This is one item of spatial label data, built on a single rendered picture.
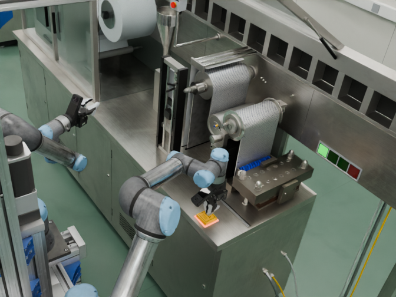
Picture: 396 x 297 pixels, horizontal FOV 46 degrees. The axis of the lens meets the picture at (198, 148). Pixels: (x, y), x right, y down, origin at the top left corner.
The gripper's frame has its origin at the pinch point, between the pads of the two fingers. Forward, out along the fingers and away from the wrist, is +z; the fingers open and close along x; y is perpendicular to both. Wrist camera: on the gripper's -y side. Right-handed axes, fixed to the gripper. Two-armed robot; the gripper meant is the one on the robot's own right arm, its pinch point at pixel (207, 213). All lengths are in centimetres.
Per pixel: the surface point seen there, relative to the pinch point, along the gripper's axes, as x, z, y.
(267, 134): 9.6, -24.8, 41.5
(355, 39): 128, 21, 289
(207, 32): 80, -47, 56
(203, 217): 0.2, 1.2, -2.1
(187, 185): 23.0, 3.1, 5.9
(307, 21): -5, -89, 31
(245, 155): 9.6, -16.2, 29.0
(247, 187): -3.5, -9.9, 19.7
